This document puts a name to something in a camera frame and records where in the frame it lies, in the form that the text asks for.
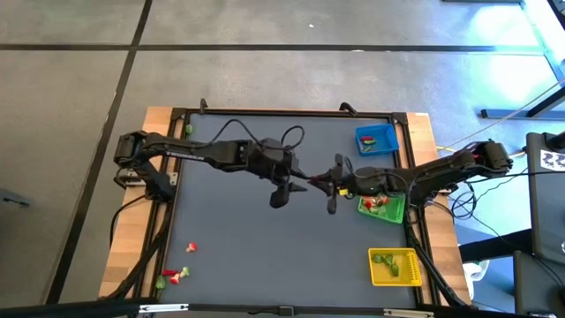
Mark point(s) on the silver aluminium extrusion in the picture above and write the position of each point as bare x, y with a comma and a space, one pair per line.
163, 308
408, 313

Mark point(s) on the yellow tag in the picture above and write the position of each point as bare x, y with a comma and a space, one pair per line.
342, 192

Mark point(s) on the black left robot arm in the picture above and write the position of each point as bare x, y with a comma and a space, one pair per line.
190, 152

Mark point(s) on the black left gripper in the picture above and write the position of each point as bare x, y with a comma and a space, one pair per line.
280, 199

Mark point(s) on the red-capped toy mushroom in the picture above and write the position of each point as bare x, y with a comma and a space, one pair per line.
386, 199
368, 203
378, 202
191, 247
175, 279

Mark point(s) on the green plastic basket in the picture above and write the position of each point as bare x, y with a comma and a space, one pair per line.
395, 212

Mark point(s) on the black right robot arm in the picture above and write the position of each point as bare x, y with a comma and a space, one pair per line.
441, 170

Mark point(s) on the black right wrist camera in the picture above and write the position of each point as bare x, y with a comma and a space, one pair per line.
370, 179

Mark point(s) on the black equipment box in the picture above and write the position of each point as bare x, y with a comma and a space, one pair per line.
538, 287

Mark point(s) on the blue plastic basket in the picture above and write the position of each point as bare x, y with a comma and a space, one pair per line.
388, 132

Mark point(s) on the black table clamp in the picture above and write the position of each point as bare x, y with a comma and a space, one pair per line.
348, 107
203, 106

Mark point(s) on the grey table mat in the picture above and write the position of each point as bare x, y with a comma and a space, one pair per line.
265, 256

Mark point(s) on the white bag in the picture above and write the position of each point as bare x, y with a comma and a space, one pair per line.
474, 269

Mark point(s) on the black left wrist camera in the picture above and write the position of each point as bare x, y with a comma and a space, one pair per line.
282, 174

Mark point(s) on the black frame crossbar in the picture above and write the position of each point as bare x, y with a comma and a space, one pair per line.
66, 309

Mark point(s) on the grey flat floor object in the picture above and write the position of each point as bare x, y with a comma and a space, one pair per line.
11, 196

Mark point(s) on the green white toy vegetable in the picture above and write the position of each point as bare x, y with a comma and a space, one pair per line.
374, 210
185, 271

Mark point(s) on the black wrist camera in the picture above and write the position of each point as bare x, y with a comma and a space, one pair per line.
370, 179
282, 174

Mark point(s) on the metal stand foot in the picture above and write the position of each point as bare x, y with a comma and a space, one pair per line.
507, 114

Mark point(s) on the black aluminium table frame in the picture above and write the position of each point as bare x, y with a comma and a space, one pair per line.
287, 112

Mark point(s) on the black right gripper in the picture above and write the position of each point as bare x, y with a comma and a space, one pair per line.
344, 183

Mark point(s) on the yellow plastic basket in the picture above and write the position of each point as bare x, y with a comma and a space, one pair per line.
406, 274

